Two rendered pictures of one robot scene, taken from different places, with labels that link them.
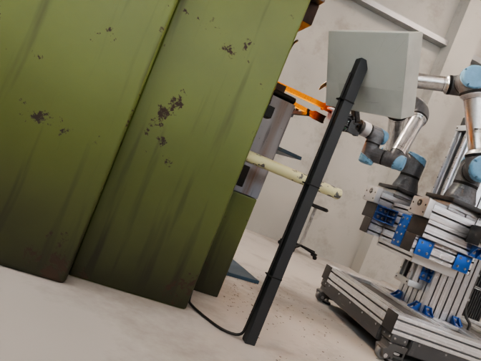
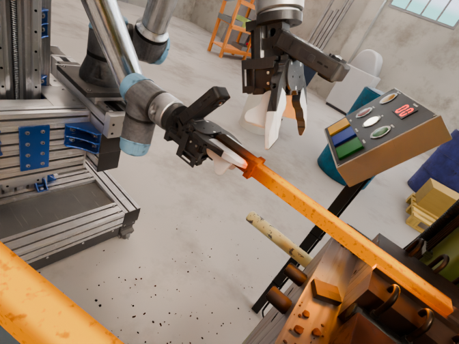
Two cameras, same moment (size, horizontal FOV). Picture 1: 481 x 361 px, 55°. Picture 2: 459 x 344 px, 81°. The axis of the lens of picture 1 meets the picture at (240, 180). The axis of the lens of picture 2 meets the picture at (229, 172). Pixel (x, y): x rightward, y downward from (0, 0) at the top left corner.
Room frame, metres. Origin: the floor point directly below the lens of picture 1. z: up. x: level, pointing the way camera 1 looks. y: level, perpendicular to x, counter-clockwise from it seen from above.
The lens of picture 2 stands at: (2.63, 0.03, 1.24)
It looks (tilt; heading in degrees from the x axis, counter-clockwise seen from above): 31 degrees down; 220
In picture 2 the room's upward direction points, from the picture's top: 25 degrees clockwise
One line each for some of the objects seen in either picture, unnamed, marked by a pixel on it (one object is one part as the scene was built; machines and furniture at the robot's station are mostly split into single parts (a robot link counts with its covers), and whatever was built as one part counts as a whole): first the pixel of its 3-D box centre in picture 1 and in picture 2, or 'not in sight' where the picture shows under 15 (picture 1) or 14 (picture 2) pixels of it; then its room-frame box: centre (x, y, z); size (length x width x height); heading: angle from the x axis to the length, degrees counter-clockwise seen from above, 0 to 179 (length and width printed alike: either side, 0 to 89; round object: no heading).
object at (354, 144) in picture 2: not in sight; (349, 149); (1.80, -0.27, 1.01); 0.07 x 0.05 x 0.07; 42
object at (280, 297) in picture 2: not in sight; (278, 299); (2.28, -0.05, 0.87); 0.04 x 0.03 x 0.03; 107
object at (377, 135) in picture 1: (376, 135); (145, 97); (2.34, -0.55, 0.98); 0.11 x 0.08 x 0.09; 107
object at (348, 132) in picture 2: not in sight; (343, 137); (1.72, -0.34, 1.01); 0.07 x 0.05 x 0.07; 42
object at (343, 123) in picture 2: not in sight; (339, 127); (1.65, -0.41, 1.01); 0.07 x 0.05 x 0.07; 42
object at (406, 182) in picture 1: (406, 183); not in sight; (2.77, -0.93, 0.87); 0.15 x 0.15 x 0.10
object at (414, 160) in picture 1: (413, 164); not in sight; (2.77, -0.92, 0.98); 0.13 x 0.12 x 0.14; 62
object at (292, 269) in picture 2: not in sight; (294, 274); (2.21, -0.07, 0.87); 0.04 x 0.03 x 0.03; 107
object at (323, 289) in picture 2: not in sight; (326, 292); (2.23, -0.01, 0.92); 0.04 x 0.03 x 0.01; 138
